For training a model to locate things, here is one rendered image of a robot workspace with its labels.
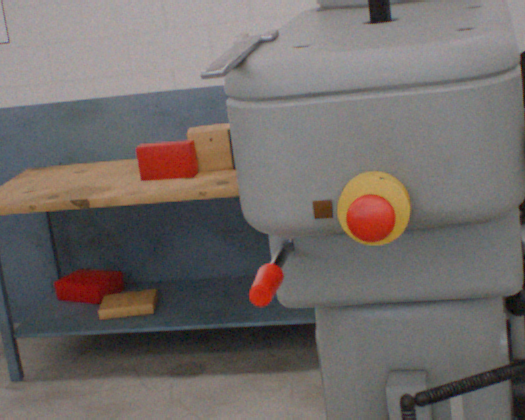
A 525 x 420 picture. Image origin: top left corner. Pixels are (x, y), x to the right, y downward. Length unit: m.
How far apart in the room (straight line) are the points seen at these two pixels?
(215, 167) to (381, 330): 4.02
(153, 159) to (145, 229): 0.81
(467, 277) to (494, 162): 0.16
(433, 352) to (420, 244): 0.13
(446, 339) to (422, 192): 0.23
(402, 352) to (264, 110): 0.32
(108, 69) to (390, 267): 4.70
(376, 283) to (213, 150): 4.06
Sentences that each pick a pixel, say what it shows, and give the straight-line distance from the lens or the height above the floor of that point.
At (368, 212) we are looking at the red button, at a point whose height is 1.77.
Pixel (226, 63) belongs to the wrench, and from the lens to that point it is 0.90.
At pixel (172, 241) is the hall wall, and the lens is 5.80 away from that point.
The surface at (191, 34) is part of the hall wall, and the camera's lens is 5.54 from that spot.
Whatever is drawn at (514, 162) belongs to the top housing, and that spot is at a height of 1.78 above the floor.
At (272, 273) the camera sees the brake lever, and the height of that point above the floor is 1.71.
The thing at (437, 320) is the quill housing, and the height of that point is 1.60.
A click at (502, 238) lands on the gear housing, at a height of 1.69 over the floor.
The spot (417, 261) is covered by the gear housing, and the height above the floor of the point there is 1.68.
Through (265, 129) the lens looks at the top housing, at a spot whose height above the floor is 1.83.
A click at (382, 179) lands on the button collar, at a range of 0.91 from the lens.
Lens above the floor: 2.01
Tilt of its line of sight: 15 degrees down
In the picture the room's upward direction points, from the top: 8 degrees counter-clockwise
